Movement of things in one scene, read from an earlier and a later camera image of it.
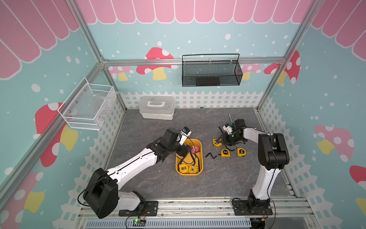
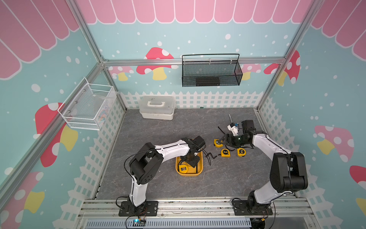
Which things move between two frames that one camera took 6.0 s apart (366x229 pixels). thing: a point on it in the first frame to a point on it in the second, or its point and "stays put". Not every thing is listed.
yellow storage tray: (192, 164) stays put
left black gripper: (184, 150) to (193, 162)
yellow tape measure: (218, 145) stays put
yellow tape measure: (241, 152) stays put
